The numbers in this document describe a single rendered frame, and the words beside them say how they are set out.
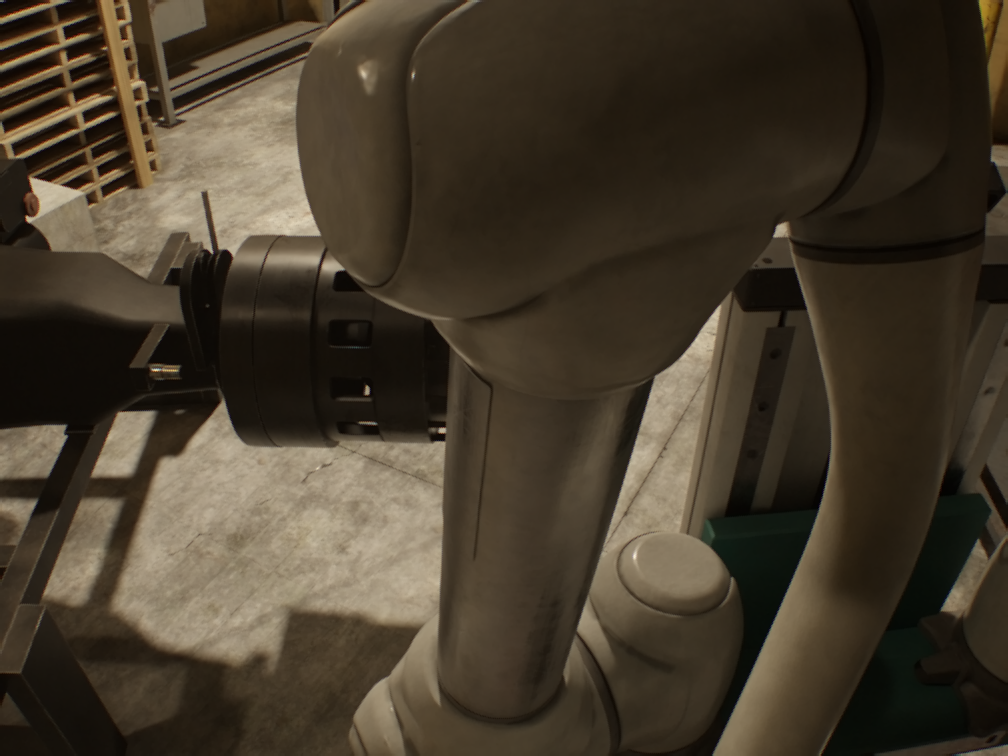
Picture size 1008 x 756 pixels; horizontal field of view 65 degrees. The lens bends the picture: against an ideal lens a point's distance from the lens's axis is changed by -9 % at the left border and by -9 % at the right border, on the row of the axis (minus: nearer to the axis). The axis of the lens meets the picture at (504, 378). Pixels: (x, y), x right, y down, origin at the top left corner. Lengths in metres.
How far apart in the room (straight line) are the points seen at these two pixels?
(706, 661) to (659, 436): 2.53
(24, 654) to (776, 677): 1.79
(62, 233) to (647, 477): 3.02
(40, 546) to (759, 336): 1.86
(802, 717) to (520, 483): 0.20
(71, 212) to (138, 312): 2.26
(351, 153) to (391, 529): 2.69
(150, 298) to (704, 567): 1.87
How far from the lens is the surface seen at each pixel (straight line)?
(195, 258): 2.13
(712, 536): 0.92
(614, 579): 0.79
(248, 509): 3.10
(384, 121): 0.26
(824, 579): 0.49
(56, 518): 2.36
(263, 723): 2.56
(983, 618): 1.08
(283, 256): 2.16
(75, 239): 4.63
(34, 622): 2.14
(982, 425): 1.02
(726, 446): 0.89
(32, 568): 2.26
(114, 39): 5.39
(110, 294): 2.41
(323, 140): 0.31
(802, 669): 0.49
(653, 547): 0.82
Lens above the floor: 2.15
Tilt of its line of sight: 38 degrees down
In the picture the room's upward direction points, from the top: straight up
